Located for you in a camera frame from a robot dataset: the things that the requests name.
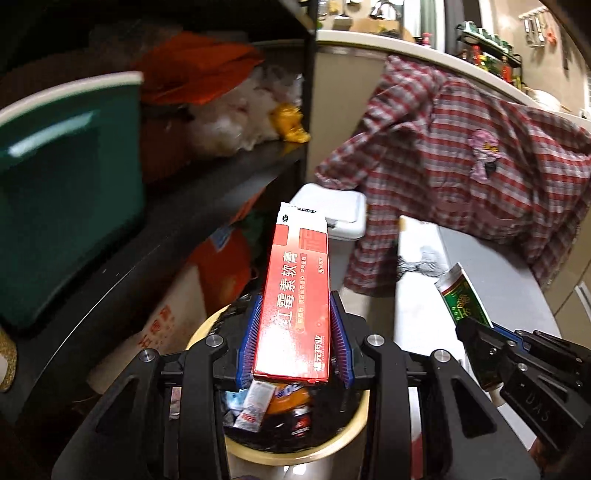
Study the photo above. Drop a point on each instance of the black shelf rack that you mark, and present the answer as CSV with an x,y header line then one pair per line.
x,y
207,207

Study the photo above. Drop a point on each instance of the black bin liner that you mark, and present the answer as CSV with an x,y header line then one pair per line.
x,y
332,424

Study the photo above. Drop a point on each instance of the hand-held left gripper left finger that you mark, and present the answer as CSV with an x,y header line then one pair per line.
x,y
247,346

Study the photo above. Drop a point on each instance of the red plaid smock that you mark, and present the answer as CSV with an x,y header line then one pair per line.
x,y
461,175

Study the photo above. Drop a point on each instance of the yellow round trash bin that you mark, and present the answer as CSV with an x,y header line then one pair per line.
x,y
295,457

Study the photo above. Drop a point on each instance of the hanging utensil rail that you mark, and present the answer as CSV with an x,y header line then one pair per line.
x,y
538,27

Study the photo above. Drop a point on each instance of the green toothpaste tube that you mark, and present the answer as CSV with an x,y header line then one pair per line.
x,y
461,297

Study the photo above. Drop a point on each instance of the black packet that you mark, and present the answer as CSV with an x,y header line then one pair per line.
x,y
298,424

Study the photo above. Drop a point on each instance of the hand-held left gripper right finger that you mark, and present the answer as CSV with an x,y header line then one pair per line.
x,y
340,346

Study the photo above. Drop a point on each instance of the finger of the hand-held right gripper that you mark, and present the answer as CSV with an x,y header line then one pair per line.
x,y
485,350
545,355

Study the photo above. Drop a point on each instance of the orange shopping bag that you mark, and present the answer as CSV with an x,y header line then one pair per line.
x,y
221,267

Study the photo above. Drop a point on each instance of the clear plastic bags bundle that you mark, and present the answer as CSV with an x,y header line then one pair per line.
x,y
231,120

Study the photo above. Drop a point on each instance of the white kitchen countertop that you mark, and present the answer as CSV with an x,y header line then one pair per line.
x,y
415,53

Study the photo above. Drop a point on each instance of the gold woven trivet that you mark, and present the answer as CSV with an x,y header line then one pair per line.
x,y
7,364

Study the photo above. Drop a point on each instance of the pink bottle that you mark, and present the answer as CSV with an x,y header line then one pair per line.
x,y
425,40

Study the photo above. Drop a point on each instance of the white lidded bin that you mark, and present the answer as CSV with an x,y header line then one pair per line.
x,y
341,217

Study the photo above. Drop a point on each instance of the orange red fabric bag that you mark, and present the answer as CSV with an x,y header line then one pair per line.
x,y
198,69

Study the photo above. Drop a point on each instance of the white printed sack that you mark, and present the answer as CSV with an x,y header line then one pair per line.
x,y
157,332

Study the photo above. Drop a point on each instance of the orange snack bag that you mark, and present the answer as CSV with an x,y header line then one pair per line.
x,y
288,399

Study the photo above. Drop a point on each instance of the white plate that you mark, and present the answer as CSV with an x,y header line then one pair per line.
x,y
545,100

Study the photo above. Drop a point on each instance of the yellow plastic bag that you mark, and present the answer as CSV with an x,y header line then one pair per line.
x,y
291,124

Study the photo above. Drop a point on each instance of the black spice rack with bottles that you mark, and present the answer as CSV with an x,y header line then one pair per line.
x,y
494,57

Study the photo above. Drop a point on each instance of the red ointment box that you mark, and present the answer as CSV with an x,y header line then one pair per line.
x,y
295,300

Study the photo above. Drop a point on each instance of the white blue sachet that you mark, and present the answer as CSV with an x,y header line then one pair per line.
x,y
254,406

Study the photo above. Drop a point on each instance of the red cooking pot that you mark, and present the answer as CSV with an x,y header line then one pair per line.
x,y
161,143

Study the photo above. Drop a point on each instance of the green plastic bucket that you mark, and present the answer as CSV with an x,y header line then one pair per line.
x,y
69,207

